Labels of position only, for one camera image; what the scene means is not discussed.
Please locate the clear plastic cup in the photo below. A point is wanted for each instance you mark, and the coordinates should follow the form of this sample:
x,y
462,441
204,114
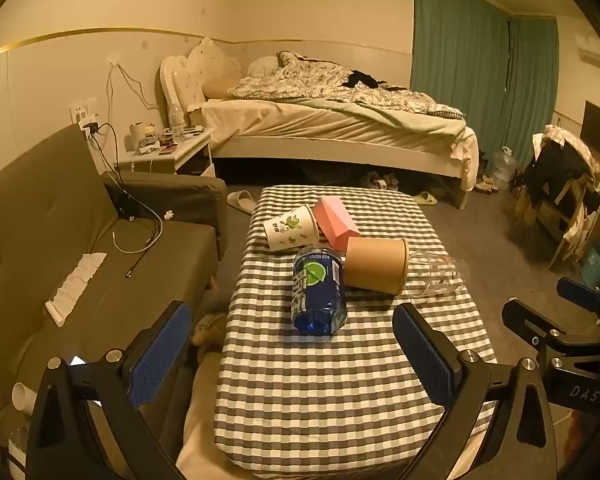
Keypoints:
x,y
437,275

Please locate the white folded tissue paper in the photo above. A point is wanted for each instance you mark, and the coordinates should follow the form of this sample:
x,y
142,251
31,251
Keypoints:
x,y
77,285

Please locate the black garment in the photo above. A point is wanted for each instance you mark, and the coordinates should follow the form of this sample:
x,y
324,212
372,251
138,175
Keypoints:
x,y
360,79

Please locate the cream blanket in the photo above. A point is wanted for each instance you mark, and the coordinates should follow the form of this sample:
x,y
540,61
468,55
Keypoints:
x,y
200,420

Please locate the beige slipper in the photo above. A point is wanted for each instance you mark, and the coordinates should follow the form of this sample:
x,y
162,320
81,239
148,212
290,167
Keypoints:
x,y
425,198

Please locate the white roll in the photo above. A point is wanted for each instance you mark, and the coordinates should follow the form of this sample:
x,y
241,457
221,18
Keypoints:
x,y
142,134

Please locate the teal basket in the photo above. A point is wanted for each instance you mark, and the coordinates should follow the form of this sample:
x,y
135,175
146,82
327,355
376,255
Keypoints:
x,y
597,265

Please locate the beige plush toy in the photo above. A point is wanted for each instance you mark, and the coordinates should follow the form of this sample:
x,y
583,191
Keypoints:
x,y
210,330

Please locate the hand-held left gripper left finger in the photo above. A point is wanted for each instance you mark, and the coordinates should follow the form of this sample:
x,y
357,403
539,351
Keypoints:
x,y
161,355

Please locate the beige pillow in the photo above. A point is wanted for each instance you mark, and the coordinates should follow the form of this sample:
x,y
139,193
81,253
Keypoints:
x,y
222,85

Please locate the white air conditioner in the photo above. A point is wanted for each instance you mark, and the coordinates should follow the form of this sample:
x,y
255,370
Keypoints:
x,y
596,55

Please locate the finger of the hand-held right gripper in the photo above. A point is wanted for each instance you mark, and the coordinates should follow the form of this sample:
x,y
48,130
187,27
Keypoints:
x,y
577,294
527,321

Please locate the chair with clothes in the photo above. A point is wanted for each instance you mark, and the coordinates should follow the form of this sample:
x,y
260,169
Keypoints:
x,y
555,180

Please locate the white bed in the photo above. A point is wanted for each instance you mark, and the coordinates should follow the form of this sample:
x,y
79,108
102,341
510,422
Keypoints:
x,y
330,135

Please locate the white nightstand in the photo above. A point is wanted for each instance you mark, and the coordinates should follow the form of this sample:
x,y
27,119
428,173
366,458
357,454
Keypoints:
x,y
180,152

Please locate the olive green sofa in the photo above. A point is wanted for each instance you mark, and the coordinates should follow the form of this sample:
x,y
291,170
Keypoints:
x,y
40,220

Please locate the white slipper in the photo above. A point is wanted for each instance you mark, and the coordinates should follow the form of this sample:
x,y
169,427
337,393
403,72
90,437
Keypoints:
x,y
241,201

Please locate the clear water bottle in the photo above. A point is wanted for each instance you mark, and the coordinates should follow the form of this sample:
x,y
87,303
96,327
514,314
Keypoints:
x,y
176,120

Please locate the pair of shoes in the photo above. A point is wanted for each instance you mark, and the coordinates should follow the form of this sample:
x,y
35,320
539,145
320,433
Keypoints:
x,y
380,180

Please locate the blue labelled plastic bottle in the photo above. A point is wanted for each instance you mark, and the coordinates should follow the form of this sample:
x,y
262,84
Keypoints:
x,y
320,290

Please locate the small white paper cup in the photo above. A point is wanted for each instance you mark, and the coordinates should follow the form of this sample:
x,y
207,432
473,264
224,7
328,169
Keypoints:
x,y
24,397

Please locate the brown paper cup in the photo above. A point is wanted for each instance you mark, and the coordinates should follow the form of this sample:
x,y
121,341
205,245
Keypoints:
x,y
372,265

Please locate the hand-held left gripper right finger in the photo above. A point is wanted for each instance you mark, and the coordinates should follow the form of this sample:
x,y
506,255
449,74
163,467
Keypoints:
x,y
422,360

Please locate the pink box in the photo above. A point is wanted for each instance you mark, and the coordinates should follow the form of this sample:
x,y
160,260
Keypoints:
x,y
335,220

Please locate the white wall socket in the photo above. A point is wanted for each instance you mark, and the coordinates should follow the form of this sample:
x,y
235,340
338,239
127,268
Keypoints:
x,y
82,109

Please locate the large clear water jug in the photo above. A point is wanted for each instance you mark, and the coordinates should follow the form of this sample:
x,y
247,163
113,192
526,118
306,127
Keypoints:
x,y
504,170

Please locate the floral blanket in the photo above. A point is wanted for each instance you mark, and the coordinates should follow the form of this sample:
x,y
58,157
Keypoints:
x,y
320,80

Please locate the grey checkered tablecloth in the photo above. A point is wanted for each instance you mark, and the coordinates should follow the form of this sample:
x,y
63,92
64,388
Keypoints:
x,y
330,390

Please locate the white printed paper cup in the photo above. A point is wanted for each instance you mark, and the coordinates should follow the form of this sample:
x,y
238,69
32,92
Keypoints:
x,y
290,227

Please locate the green curtain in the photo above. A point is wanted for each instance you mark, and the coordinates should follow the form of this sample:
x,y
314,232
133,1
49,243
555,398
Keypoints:
x,y
455,60
532,75

